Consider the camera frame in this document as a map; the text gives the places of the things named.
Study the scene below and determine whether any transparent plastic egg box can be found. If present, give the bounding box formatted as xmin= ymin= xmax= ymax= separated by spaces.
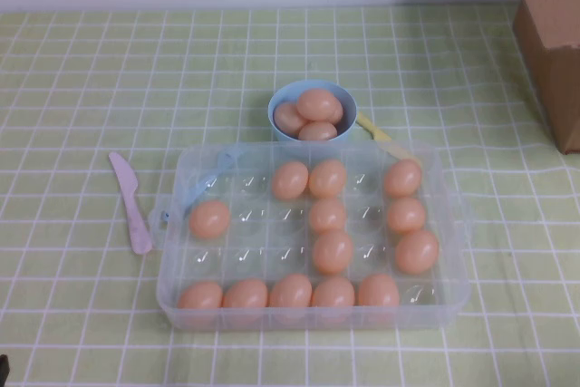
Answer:
xmin=148 ymin=140 xmax=472 ymax=333

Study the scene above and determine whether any brown cardboard box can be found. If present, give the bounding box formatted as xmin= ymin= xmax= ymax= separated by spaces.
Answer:
xmin=505 ymin=0 xmax=580 ymax=156

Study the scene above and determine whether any light blue bowl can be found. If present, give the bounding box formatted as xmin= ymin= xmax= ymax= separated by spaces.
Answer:
xmin=266 ymin=80 xmax=359 ymax=143

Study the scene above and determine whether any blue plastic knife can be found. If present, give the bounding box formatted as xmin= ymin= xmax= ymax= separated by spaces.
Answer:
xmin=180 ymin=149 xmax=248 ymax=220

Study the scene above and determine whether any yellow plastic knife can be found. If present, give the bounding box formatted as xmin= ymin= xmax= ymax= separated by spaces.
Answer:
xmin=355 ymin=111 xmax=422 ymax=166

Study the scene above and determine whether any pink plastic knife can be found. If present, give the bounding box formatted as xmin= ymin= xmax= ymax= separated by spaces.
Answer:
xmin=107 ymin=150 xmax=154 ymax=256

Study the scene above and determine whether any green checked tablecloth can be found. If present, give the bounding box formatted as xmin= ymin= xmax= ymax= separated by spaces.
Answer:
xmin=0 ymin=4 xmax=580 ymax=387

